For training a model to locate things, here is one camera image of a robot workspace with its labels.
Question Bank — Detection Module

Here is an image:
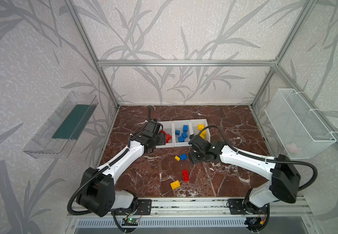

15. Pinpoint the yellow tall lego brick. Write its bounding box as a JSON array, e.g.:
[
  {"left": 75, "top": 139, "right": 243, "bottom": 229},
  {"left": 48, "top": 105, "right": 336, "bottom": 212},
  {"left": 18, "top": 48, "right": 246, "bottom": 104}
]
[{"left": 200, "top": 130, "right": 207, "bottom": 139}]

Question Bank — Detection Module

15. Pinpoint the dark blue upturned lego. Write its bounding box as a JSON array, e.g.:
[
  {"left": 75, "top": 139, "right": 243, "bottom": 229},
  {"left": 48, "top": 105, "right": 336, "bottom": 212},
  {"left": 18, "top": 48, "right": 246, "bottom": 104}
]
[{"left": 181, "top": 132, "right": 188, "bottom": 138}]

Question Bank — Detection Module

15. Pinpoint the yellow long lego brick front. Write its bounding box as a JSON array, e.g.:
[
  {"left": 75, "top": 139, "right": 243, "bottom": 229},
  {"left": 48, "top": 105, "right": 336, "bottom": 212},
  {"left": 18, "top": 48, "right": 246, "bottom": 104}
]
[{"left": 197, "top": 124, "right": 205, "bottom": 131}]

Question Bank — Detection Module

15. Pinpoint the long red lego brick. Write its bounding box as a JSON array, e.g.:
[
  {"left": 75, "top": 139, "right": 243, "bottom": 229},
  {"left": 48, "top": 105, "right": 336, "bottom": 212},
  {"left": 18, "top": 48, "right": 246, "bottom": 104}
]
[{"left": 182, "top": 170, "right": 189, "bottom": 182}]

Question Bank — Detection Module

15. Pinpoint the yellow square lego brick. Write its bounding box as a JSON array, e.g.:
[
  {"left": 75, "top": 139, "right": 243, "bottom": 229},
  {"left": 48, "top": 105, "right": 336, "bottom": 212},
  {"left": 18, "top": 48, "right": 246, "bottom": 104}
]
[{"left": 170, "top": 180, "right": 181, "bottom": 190}]

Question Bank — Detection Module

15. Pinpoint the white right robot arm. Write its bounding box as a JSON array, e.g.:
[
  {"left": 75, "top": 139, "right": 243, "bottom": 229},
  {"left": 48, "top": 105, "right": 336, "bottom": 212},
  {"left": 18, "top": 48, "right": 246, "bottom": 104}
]
[{"left": 189, "top": 132, "right": 318, "bottom": 209}]

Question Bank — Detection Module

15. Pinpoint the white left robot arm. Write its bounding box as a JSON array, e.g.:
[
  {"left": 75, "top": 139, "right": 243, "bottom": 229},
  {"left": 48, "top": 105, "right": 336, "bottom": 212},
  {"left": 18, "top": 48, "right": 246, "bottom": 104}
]
[{"left": 67, "top": 117, "right": 166, "bottom": 217}]

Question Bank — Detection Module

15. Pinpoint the white left bin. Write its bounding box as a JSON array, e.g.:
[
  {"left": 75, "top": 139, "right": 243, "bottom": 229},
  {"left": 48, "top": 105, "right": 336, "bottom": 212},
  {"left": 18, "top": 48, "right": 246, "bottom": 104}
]
[{"left": 156, "top": 121, "right": 175, "bottom": 148}]

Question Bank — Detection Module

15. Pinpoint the white bin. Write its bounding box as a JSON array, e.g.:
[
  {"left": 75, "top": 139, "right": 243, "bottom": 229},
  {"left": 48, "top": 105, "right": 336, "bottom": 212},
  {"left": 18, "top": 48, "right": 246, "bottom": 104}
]
[
  {"left": 156, "top": 121, "right": 175, "bottom": 148},
  {"left": 190, "top": 119, "right": 211, "bottom": 142},
  {"left": 172, "top": 120, "right": 193, "bottom": 147}
]

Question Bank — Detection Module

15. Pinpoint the white right bin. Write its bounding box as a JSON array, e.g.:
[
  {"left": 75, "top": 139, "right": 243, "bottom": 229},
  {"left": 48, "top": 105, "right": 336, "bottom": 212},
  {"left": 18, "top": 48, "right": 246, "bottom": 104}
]
[{"left": 190, "top": 119, "right": 211, "bottom": 142}]

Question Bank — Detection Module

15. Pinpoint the white middle bin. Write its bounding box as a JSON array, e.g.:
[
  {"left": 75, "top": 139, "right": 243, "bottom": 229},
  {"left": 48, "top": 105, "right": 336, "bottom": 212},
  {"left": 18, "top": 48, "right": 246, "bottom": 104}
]
[{"left": 172, "top": 120, "right": 193, "bottom": 147}]

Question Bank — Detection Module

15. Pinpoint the green circuit board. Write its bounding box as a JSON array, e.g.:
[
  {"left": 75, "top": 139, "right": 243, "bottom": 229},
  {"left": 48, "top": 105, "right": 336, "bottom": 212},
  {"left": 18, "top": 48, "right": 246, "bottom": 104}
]
[{"left": 121, "top": 217, "right": 140, "bottom": 227}]

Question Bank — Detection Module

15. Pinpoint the pink object in basket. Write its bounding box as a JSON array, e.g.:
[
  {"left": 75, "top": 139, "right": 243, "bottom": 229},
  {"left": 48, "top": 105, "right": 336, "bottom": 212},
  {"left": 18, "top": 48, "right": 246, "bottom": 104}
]
[{"left": 285, "top": 143, "right": 299, "bottom": 154}]

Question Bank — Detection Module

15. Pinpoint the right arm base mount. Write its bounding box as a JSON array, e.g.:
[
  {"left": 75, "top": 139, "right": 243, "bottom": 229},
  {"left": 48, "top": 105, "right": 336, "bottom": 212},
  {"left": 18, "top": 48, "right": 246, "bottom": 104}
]
[{"left": 226, "top": 189, "right": 270, "bottom": 215}]

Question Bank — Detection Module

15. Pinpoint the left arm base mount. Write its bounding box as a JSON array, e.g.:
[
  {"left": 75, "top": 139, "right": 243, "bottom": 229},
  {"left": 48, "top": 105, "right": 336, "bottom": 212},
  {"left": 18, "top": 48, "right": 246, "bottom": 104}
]
[{"left": 111, "top": 191, "right": 152, "bottom": 215}]

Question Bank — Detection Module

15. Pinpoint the aluminium frame rail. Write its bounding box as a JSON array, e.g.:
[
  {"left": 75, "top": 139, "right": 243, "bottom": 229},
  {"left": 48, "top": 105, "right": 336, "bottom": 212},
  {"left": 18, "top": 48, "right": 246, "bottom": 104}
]
[{"left": 66, "top": 196, "right": 313, "bottom": 218}]

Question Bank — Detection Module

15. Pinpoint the clear plastic wall tray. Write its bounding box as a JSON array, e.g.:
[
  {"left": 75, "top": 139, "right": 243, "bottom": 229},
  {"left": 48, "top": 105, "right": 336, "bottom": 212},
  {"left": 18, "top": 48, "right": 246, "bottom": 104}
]
[{"left": 23, "top": 91, "right": 99, "bottom": 159}]

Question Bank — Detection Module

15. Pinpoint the white wire mesh basket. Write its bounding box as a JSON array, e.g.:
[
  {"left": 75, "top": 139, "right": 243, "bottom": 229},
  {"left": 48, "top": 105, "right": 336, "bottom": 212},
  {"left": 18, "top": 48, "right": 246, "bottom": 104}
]
[{"left": 265, "top": 89, "right": 336, "bottom": 160}]

